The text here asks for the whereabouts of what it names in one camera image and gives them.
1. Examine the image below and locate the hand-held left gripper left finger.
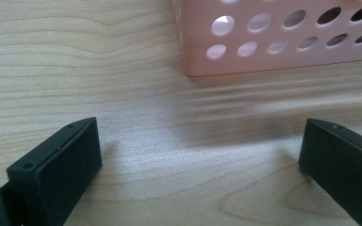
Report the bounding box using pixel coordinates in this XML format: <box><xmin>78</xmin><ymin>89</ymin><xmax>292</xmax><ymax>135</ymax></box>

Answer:
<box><xmin>6</xmin><ymin>117</ymin><xmax>104</xmax><ymax>226</ymax></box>

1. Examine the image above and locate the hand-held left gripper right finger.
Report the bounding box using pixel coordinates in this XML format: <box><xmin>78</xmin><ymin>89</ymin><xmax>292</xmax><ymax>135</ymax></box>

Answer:
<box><xmin>297</xmin><ymin>118</ymin><xmax>362</xmax><ymax>226</ymax></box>

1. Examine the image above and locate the pink plastic basket with holes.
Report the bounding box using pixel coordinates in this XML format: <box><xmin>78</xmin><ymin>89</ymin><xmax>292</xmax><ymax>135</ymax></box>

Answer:
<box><xmin>173</xmin><ymin>0</ymin><xmax>362</xmax><ymax>78</ymax></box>

